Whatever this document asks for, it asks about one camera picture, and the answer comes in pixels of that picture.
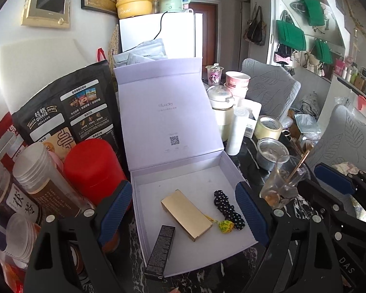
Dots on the row of bottles and jars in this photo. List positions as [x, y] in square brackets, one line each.
[360, 79]

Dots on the clear jar brown label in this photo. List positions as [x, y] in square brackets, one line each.
[51, 186]

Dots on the large green bag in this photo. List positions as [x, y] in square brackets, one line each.
[291, 35]

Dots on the cartoon print cloth bundle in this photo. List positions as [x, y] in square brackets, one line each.
[341, 168]

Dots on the white cylindrical bottle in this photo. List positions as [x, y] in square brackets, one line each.
[236, 131]

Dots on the yellow-green lollipop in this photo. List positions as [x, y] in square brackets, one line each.
[226, 226]

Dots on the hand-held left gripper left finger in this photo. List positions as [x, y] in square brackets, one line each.
[116, 213]

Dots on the thin stirring stick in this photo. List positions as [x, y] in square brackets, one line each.
[299, 164]

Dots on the panda print cup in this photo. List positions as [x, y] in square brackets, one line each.
[214, 76]

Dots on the grey covered chair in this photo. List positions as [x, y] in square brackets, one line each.
[344, 140]
[271, 85]

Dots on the gold rectangular box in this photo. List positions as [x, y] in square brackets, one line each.
[186, 215]

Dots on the black printed food pouch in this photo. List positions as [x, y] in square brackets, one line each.
[64, 103]

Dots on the white fridge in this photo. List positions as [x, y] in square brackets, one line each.
[177, 33]

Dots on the red plastic canister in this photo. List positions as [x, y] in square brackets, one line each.
[94, 171]

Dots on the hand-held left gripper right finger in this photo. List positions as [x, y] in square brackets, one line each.
[251, 213]

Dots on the cartoon print glass cup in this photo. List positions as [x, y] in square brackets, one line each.
[277, 189]

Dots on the red food pouch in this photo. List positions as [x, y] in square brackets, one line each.
[3, 134]

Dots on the white cabinet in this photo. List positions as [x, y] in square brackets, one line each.
[344, 91]

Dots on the black hanging handbag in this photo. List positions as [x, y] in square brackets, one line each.
[255, 27]

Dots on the brown door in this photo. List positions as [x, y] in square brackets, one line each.
[206, 30]

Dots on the beige tape roll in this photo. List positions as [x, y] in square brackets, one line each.
[267, 128]

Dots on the stack of white packets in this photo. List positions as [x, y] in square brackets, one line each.
[140, 53]

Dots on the clear plastic jar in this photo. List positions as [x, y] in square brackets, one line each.
[15, 238]

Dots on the yellow electric cooking pot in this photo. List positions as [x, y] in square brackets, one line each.
[134, 3]

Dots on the wall intercom panel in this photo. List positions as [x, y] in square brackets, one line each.
[47, 1]

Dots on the pink paper cups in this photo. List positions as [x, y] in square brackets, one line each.
[238, 82]

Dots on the small black cosmetics box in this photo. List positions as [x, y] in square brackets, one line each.
[158, 250]

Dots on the black polka dot scrunchie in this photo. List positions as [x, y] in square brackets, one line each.
[228, 209]

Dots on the white gift box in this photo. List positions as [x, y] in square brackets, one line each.
[170, 122]

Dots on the woven fan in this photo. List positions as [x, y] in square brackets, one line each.
[113, 45]

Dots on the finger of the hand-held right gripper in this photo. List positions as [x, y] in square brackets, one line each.
[332, 213]
[334, 175]

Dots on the small green bag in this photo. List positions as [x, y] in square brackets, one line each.
[323, 52]

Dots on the clear jar white label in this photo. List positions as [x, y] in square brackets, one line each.
[15, 201]

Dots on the clear glass mug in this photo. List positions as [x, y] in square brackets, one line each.
[270, 155]

